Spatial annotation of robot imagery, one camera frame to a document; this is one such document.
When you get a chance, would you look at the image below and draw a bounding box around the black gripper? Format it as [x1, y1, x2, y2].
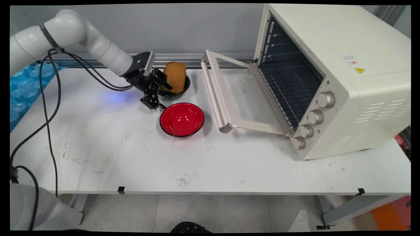
[121, 67, 173, 110]

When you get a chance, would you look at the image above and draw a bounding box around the cream glass oven door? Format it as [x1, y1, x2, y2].
[201, 50, 294, 136]

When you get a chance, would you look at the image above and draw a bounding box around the dark green bowl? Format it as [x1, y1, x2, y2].
[157, 74, 191, 98]

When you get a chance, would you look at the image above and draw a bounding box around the brown toast slice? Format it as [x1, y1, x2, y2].
[160, 62, 187, 94]

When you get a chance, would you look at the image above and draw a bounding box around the red bowl with black rim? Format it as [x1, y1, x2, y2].
[159, 103, 205, 137]

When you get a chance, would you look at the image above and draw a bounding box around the blue bubble wrap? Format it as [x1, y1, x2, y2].
[10, 62, 68, 132]

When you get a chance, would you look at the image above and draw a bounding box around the grey table leg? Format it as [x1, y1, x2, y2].
[67, 194, 89, 214]
[318, 195, 396, 227]

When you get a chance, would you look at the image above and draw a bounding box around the black round floor object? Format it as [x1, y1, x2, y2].
[170, 222, 213, 233]

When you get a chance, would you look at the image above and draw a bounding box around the large silver oven knob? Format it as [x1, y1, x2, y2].
[317, 91, 336, 108]

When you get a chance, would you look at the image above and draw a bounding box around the cream toaster oven body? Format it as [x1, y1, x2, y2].
[253, 4, 411, 160]

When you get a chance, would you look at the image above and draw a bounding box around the red packaged item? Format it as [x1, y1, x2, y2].
[395, 134, 411, 160]

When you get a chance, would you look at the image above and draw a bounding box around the orange box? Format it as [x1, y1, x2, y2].
[371, 196, 411, 231]

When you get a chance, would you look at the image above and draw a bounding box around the aluminium profile rail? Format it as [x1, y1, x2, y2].
[36, 52, 257, 69]

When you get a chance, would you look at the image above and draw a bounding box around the thin black cable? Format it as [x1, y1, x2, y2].
[10, 49, 135, 230]

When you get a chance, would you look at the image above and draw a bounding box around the thick black cable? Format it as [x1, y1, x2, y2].
[39, 49, 59, 198]

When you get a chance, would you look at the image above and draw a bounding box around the black cable strap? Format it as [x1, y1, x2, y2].
[39, 23, 65, 53]

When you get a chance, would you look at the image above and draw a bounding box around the metal wire oven rack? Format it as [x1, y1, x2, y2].
[259, 62, 324, 128]

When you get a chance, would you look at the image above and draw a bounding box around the grey robot pedestal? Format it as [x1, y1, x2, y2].
[10, 183, 84, 231]

